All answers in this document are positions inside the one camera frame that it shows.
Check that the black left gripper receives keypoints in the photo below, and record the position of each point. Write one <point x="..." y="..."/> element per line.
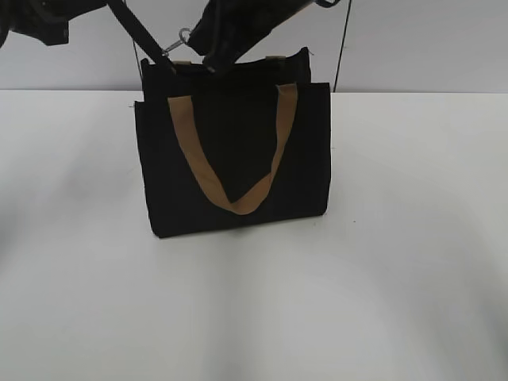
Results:
<point x="46" y="21"/>

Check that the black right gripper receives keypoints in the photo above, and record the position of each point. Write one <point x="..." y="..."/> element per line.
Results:
<point x="229" y="28"/>

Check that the black tote bag tan handles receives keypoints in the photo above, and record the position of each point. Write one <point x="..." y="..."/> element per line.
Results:
<point x="226" y="152"/>

